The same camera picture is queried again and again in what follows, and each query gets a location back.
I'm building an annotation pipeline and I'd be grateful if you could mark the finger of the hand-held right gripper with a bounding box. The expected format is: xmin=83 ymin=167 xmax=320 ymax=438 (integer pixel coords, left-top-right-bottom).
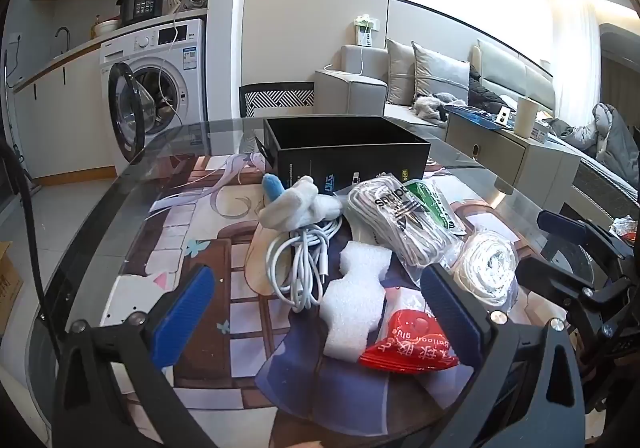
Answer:
xmin=536 ymin=209 xmax=603 ymax=251
xmin=514 ymin=257 xmax=598 ymax=306

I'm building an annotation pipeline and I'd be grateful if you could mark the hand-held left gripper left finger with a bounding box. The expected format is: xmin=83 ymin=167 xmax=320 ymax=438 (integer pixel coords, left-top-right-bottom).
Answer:
xmin=52 ymin=264 xmax=221 ymax=448

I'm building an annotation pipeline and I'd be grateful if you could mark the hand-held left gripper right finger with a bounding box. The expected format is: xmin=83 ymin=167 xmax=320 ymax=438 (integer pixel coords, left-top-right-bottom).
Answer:
xmin=421 ymin=263 xmax=587 ymax=448

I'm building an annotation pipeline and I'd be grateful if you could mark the bagged white cable black print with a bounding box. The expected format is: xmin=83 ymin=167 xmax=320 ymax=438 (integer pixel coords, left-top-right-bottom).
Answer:
xmin=345 ymin=175 xmax=462 ymax=285

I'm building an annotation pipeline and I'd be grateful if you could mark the white charging cable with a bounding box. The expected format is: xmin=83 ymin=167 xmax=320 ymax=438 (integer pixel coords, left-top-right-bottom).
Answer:
xmin=266 ymin=215 xmax=344 ymax=313

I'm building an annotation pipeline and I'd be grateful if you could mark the white and blue plush toy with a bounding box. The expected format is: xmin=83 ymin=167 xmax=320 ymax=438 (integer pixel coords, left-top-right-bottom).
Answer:
xmin=258 ymin=174 xmax=346 ymax=231

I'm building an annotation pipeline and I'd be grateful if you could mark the black cardboard box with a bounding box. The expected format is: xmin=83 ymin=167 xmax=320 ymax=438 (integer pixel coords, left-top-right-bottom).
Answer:
xmin=255 ymin=116 xmax=432 ymax=192

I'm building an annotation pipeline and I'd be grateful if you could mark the red plastic packet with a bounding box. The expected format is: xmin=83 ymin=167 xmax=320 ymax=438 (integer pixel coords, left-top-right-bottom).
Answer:
xmin=360 ymin=309 xmax=460 ymax=375

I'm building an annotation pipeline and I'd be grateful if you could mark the printed table mat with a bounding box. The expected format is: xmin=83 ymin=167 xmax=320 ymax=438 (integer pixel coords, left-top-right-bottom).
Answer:
xmin=100 ymin=153 xmax=556 ymax=448

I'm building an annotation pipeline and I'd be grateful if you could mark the white foam piece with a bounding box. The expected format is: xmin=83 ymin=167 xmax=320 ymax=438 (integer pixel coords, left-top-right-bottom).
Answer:
xmin=320 ymin=242 xmax=394 ymax=363

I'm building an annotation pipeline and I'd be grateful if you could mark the grey down jacket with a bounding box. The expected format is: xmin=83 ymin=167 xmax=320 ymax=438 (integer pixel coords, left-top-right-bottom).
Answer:
xmin=549 ymin=102 xmax=640 ymax=175

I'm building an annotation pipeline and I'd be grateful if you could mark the beige bedside cabinet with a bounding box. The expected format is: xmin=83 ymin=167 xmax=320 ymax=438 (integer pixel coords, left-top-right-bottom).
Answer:
xmin=444 ymin=105 xmax=582 ymax=195

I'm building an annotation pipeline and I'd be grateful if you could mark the green and white packet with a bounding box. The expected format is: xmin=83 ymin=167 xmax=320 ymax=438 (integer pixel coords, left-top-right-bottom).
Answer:
xmin=402 ymin=178 xmax=469 ymax=237

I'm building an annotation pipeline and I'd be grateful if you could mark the white cylinder cup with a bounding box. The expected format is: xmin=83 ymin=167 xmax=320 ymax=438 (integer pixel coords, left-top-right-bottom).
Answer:
xmin=515 ymin=96 xmax=539 ymax=138

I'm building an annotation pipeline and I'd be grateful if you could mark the black jacket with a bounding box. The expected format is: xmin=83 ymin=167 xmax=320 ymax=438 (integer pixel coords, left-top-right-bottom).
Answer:
xmin=467 ymin=66 xmax=512 ymax=115

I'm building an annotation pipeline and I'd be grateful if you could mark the beige bed headboard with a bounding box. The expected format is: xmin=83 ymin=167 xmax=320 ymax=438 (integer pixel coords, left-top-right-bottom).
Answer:
xmin=474 ymin=40 xmax=557 ymax=115

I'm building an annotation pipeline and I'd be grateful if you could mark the grey furry toy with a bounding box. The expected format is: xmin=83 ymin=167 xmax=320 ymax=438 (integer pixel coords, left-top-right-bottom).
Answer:
xmin=414 ymin=95 xmax=452 ymax=122

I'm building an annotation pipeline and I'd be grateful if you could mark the brown cardboard box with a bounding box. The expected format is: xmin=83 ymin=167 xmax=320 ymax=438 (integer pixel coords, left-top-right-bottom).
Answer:
xmin=0 ymin=241 xmax=24 ymax=335

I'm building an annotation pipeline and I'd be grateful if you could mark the grey cushion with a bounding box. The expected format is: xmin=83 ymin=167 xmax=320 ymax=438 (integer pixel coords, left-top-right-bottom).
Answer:
xmin=411 ymin=42 xmax=471 ymax=104

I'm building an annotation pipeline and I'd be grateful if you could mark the beige cushion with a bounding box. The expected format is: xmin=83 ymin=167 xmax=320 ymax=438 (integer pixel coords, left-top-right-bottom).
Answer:
xmin=385 ymin=38 xmax=419 ymax=106

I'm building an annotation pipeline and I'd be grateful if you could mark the chair with patterned backrest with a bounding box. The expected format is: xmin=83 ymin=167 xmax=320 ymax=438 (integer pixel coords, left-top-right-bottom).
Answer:
xmin=239 ymin=82 xmax=316 ymax=119

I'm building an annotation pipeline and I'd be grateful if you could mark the white washing machine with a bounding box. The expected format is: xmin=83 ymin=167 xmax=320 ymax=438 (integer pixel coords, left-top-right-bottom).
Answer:
xmin=99 ymin=18 xmax=208 ymax=177

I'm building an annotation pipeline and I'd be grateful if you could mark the beige sofa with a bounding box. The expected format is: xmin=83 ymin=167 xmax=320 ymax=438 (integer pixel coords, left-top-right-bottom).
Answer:
xmin=315 ymin=45 xmax=451 ymax=141

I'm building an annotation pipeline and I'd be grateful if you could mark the black pressure cooker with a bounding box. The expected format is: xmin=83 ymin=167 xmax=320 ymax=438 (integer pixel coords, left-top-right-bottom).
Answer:
xmin=117 ymin=0 xmax=169 ymax=27

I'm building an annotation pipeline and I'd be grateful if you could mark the bagged white cable coil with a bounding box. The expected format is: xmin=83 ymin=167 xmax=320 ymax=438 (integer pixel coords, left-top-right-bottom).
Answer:
xmin=446 ymin=230 xmax=521 ymax=315

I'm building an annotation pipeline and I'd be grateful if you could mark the wall socket with charger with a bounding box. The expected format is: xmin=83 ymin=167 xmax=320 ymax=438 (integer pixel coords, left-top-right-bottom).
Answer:
xmin=354 ymin=14 xmax=379 ymax=49

